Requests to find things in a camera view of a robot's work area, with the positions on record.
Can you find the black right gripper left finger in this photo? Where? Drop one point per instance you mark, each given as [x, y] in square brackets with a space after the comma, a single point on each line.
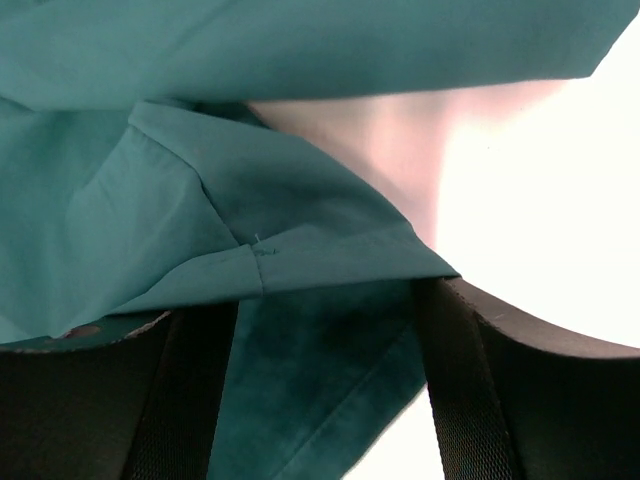
[143, 407]

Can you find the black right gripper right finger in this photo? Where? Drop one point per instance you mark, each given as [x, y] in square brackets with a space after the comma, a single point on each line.
[515, 397]

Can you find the teal shorts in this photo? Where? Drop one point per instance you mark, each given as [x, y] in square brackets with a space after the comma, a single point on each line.
[135, 180]

